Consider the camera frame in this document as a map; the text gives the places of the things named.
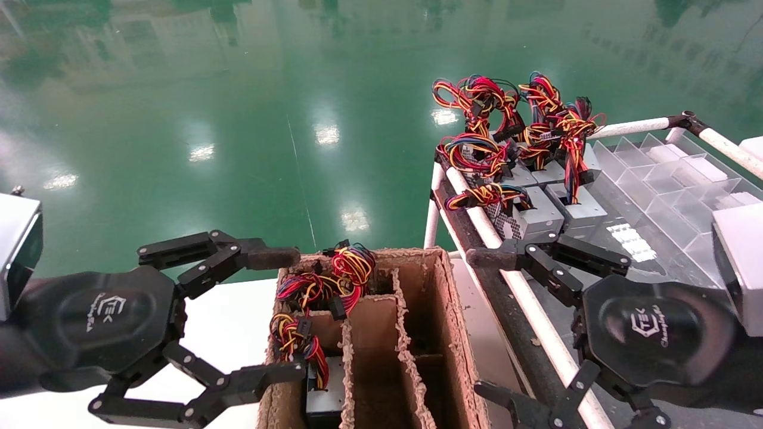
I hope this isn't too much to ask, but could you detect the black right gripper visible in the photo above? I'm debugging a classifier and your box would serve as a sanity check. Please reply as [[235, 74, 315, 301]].
[[474, 277, 740, 429]]

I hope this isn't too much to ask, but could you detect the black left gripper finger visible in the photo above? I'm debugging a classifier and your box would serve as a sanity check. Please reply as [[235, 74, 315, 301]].
[[137, 231, 300, 300]]

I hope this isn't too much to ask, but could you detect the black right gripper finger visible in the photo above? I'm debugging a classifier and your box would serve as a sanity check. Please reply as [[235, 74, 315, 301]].
[[465, 232, 632, 307]]

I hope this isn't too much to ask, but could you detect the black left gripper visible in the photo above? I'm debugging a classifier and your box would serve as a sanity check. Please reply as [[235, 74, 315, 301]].
[[12, 266, 308, 428]]

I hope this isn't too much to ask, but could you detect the grey power supply with cables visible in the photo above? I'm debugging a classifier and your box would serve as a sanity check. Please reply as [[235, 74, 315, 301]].
[[517, 71, 564, 126], [268, 314, 348, 429], [432, 76, 526, 141], [444, 184, 564, 242], [438, 134, 537, 188], [545, 98, 609, 233], [322, 240, 377, 319], [517, 122, 567, 185]]

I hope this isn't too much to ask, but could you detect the long white rack pipe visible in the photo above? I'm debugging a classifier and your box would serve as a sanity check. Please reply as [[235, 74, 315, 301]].
[[446, 167, 615, 429]]

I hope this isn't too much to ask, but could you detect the white rack leg pipe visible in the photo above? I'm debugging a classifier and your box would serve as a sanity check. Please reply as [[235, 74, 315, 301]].
[[424, 164, 446, 248]]

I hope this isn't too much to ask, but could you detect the brown cardboard divider box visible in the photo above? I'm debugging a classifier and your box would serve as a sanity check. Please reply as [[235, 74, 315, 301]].
[[258, 247, 491, 429]]

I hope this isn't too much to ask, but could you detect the white label sticker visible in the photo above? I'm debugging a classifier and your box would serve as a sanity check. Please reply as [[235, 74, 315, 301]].
[[607, 223, 656, 263]]

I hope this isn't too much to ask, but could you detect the clear acrylic divider tray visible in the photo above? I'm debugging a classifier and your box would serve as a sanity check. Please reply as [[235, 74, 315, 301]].
[[587, 132, 763, 287]]

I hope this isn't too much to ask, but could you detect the black pipe joint connector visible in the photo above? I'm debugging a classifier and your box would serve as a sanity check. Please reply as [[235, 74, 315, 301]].
[[668, 110, 710, 136]]

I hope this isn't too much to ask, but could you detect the wire bundle in box rear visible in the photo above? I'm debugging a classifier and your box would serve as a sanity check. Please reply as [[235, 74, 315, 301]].
[[275, 271, 337, 316]]

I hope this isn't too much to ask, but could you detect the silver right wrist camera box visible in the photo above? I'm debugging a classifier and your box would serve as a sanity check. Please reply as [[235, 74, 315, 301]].
[[712, 203, 763, 337]]

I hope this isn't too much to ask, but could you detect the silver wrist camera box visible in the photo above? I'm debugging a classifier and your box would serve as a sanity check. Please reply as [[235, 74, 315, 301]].
[[0, 186, 44, 322], [712, 203, 763, 337]]

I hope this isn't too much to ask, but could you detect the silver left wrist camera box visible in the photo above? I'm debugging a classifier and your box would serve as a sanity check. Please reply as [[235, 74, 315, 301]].
[[0, 186, 44, 322]]

